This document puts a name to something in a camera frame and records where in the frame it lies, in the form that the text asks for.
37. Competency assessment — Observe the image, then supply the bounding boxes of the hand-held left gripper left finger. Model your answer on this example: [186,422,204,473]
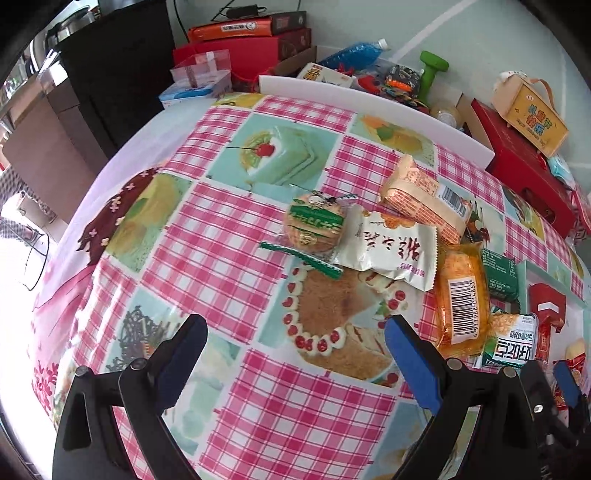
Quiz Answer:
[52,315,209,480]

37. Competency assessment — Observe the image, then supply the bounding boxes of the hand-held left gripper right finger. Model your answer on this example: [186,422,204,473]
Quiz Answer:
[384,315,539,480]

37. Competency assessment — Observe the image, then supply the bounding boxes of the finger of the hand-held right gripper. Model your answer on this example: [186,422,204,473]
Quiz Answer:
[524,360,561,430]
[553,361,591,421]

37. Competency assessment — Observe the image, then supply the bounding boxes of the small red and white packet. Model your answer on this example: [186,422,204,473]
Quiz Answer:
[536,318,555,365]

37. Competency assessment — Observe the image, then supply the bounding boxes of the teal shallow cardboard box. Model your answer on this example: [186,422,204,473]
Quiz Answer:
[515,261,591,416]

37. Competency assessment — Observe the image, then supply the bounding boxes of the green and white snack packet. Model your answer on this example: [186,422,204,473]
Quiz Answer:
[480,311,539,370]

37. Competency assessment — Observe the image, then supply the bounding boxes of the orange clear snack packet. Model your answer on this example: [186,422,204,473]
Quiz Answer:
[434,242,491,358]

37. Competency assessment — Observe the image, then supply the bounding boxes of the white snack packet red script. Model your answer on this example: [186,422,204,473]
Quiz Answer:
[332,205,438,292]

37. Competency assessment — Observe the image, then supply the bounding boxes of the small green snack packet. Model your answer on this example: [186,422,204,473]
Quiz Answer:
[481,248,519,301]

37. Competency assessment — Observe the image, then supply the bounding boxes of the beige brick-print snack packet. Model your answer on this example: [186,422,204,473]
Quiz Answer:
[379,154,472,245]

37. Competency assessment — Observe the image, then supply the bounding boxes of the round cookie packet green label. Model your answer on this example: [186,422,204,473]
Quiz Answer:
[259,190,358,280]

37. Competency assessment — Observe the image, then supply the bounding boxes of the pink plaid printed tablecloth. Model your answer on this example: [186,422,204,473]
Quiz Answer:
[25,92,591,480]

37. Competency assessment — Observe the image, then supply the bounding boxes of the red patterned box lid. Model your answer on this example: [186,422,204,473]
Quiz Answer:
[570,182,591,232]

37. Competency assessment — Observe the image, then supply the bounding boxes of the wet wipes pack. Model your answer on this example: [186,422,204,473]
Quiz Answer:
[547,154,575,185]

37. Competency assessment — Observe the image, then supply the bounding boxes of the red gift box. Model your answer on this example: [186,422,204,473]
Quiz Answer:
[471,98,578,238]

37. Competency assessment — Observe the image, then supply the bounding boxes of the clear jar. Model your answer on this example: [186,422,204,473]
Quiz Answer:
[429,102,462,130]

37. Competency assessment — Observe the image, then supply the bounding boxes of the large cardboard box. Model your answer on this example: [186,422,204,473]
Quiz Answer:
[0,60,109,171]

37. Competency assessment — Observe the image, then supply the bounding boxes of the blue and white box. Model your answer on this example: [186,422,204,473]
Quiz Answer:
[159,69,232,109]

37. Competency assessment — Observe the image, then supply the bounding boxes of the pile of small toys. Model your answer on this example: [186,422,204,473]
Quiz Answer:
[355,62,430,109]

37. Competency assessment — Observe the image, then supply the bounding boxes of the green dumbbell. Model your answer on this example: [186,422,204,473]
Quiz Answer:
[418,51,451,100]

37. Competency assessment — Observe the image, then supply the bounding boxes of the black cabinet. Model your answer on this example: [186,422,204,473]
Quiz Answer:
[58,0,178,160]

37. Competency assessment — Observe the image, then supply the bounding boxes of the clear plastic box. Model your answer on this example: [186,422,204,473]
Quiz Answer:
[170,48,232,88]

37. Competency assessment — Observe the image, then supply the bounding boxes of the yellow and white box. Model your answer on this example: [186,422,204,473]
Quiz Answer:
[295,62,354,88]

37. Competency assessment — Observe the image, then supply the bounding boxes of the blue water bottle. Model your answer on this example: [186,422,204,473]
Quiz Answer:
[316,38,389,70]

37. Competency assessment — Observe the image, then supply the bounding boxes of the maroon box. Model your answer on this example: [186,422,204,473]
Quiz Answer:
[277,28,312,58]

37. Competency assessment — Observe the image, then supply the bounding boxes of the dark brown box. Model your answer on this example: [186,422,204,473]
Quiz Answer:
[270,10,308,35]

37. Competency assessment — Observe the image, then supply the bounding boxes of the black power adapter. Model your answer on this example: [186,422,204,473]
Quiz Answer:
[210,4,269,21]

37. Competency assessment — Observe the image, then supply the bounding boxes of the yellow gift box with handle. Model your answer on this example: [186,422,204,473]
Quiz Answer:
[490,69,570,158]

